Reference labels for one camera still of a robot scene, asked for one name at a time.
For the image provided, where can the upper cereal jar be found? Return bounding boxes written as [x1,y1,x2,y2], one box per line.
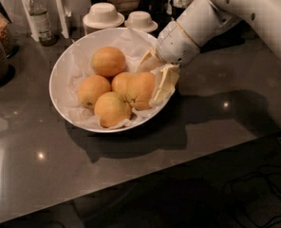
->
[0,13,14,56]

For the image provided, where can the front orange in bowl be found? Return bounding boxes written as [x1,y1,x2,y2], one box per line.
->
[94,91,132,127]

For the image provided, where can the black floor cable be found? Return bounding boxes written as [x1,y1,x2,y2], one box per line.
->
[220,136,281,228]

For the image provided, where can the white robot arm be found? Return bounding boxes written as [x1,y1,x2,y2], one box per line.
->
[137,0,281,72]

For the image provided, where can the large orange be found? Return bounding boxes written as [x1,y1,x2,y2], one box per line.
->
[126,72,156,110]

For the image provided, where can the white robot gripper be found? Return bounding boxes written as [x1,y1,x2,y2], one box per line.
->
[135,21,199,106]

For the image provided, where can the white acrylic sign holder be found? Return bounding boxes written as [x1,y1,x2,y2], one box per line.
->
[21,0,71,43]

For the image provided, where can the upturned white bowl right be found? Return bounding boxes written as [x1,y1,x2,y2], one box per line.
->
[124,11,158,32]

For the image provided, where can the left orange in bowl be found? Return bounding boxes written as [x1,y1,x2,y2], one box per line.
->
[77,75,111,109]

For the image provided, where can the middle orange in bowl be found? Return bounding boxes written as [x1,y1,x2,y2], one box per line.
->
[111,72,132,95]

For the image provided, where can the orange in bowl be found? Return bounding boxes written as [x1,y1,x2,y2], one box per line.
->
[91,47,125,77]
[94,91,132,127]
[111,72,132,95]
[77,75,111,109]

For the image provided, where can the white paper liner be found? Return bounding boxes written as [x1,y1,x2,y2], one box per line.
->
[64,28,175,130]

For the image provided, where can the black container left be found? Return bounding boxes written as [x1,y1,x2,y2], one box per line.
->
[170,0,185,20]

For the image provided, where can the glass bottle black cap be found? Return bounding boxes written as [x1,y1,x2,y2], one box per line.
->
[26,0,57,47]

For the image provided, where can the upturned white bowl stack left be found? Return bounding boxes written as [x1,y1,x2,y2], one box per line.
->
[83,2,124,34]

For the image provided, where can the large white bowl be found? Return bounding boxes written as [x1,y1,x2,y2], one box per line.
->
[48,27,177,134]

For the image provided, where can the top orange in bowl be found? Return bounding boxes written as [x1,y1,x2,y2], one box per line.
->
[91,47,125,77]

